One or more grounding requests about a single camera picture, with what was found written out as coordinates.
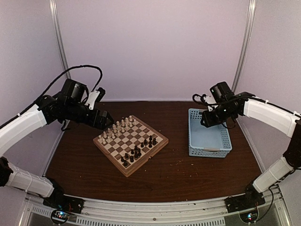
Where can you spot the eleventh dark chess piece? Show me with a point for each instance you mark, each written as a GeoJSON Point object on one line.
{"type": "Point", "coordinates": [154, 142]}

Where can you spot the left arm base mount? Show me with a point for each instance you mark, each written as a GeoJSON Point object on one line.
{"type": "Point", "coordinates": [69, 205]}

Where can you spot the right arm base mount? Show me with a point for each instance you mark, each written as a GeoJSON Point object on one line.
{"type": "Point", "coordinates": [240, 203]}

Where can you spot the aluminium frame post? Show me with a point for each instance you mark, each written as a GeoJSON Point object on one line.
{"type": "Point", "coordinates": [58, 33]}
{"type": "Point", "coordinates": [251, 10]}

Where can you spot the right aluminium frame post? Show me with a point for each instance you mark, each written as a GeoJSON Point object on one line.
{"type": "Point", "coordinates": [251, 10]}

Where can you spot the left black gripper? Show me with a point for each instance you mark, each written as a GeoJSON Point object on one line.
{"type": "Point", "coordinates": [100, 124]}

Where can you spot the light blue plastic basket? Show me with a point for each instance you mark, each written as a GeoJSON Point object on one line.
{"type": "Point", "coordinates": [213, 142]}

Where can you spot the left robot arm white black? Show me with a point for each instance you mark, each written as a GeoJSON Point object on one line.
{"type": "Point", "coordinates": [73, 103]}

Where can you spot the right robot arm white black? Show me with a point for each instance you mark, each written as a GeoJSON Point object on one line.
{"type": "Point", "coordinates": [273, 132]}

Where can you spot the left aluminium frame post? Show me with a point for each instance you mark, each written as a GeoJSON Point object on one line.
{"type": "Point", "coordinates": [58, 33]}

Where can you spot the front aluminium rail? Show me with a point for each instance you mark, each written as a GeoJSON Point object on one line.
{"type": "Point", "coordinates": [210, 212]}

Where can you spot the row of white chess pieces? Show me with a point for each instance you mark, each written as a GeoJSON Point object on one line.
{"type": "Point", "coordinates": [123, 130]}

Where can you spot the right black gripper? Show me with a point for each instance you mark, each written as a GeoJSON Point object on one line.
{"type": "Point", "coordinates": [208, 121]}

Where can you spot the wooden chess board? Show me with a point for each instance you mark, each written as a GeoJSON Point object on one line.
{"type": "Point", "coordinates": [114, 151]}

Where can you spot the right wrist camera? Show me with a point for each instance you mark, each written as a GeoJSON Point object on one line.
{"type": "Point", "coordinates": [210, 102]}

